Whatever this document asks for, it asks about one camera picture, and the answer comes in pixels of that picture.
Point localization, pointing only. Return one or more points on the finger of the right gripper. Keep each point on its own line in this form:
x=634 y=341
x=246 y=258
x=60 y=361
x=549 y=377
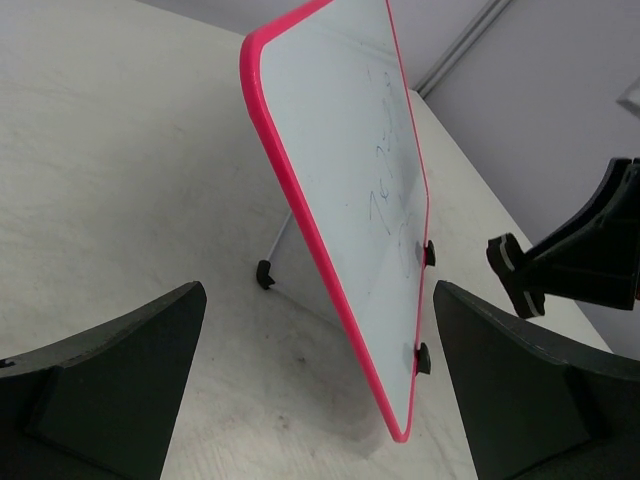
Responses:
x=594 y=256

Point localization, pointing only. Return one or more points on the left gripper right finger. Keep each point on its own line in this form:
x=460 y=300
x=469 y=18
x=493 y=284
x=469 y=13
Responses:
x=536 y=404

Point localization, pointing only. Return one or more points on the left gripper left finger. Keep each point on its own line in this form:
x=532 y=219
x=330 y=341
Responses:
x=103 y=403

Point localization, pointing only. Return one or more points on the black whiteboard eraser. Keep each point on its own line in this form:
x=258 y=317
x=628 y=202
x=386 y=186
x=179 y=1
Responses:
x=506 y=259

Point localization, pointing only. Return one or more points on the pink-framed whiteboard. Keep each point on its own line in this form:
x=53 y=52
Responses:
x=325 y=89

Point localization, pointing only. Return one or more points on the whiteboard wire stand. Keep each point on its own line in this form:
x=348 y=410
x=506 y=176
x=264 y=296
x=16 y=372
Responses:
x=365 y=273

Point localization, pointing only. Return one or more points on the right aluminium frame post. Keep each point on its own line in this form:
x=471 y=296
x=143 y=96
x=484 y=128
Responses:
x=464 y=42

